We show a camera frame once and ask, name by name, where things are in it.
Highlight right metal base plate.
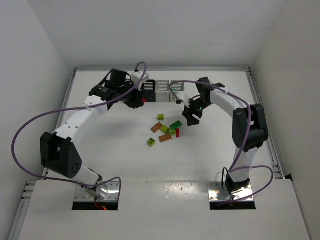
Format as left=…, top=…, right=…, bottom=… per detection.
left=207, top=181, right=254, bottom=203

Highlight brown lego brick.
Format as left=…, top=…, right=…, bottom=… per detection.
left=150, top=122, right=163, bottom=133
left=158, top=134, right=172, bottom=143

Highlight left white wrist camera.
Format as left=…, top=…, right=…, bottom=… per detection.
left=131, top=71, right=149, bottom=85

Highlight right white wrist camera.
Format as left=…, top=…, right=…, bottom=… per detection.
left=175, top=91, right=190, bottom=107

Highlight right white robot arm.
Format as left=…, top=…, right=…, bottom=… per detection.
left=178, top=77, right=269, bottom=194

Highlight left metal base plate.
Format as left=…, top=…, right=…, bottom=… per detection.
left=74, top=180, right=121, bottom=202

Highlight metal base plate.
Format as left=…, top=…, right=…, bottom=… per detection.
left=74, top=180, right=121, bottom=202
left=207, top=181, right=254, bottom=203

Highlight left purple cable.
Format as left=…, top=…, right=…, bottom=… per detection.
left=11, top=61, right=148, bottom=189

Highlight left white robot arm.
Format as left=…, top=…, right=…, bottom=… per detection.
left=40, top=68, right=149, bottom=198

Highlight green 2x3 lego brick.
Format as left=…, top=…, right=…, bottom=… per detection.
left=169, top=120, right=183, bottom=130

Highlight brown lego brick upper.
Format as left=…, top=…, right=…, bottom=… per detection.
left=150, top=122, right=163, bottom=133

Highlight brown lego brick lower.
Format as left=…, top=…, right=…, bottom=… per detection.
left=158, top=134, right=172, bottom=143

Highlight lime small lego brick top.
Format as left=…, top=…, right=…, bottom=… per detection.
left=157, top=114, right=165, bottom=121

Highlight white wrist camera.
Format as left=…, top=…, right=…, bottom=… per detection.
left=175, top=91, right=190, bottom=107
left=131, top=71, right=149, bottom=85

